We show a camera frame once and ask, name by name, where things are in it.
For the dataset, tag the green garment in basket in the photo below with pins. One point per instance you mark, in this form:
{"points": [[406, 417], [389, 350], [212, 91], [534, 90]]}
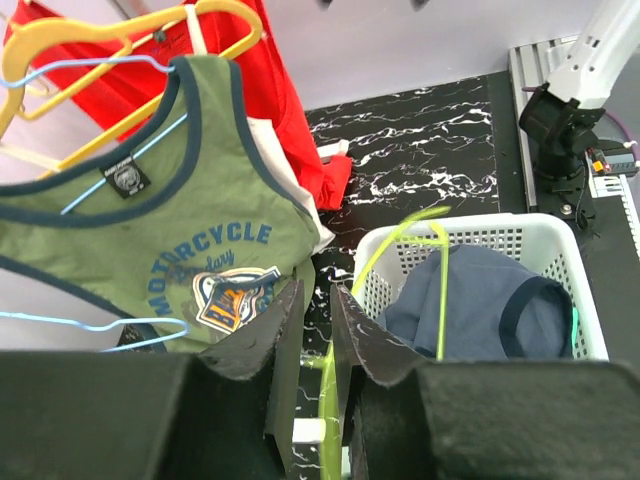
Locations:
{"points": [[575, 328]]}

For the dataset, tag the white pink garment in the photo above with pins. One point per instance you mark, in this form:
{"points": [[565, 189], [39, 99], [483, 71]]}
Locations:
{"points": [[277, 164]]}

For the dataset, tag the white front laundry basket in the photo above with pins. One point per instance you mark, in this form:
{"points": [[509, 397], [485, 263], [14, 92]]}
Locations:
{"points": [[542, 243]]}

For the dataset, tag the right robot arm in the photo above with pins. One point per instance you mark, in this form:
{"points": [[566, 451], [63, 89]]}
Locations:
{"points": [[560, 116]]}

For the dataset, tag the neon green hanger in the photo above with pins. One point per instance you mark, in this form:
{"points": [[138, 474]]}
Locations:
{"points": [[381, 270]]}

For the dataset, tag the red tank top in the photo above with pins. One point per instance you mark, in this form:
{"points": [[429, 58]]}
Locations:
{"points": [[269, 93]]}

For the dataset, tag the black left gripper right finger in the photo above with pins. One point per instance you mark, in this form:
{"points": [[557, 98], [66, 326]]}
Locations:
{"points": [[404, 416]]}

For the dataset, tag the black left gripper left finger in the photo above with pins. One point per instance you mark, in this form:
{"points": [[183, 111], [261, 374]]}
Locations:
{"points": [[226, 413]]}

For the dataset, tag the blue-grey tank top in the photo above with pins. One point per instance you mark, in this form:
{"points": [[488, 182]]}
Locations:
{"points": [[495, 308]]}

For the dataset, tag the yellow hanger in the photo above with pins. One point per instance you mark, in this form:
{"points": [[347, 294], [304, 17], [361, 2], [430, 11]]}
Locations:
{"points": [[29, 40]]}

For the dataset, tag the olive green tank top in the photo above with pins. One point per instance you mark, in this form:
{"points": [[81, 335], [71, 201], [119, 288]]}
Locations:
{"points": [[181, 224]]}

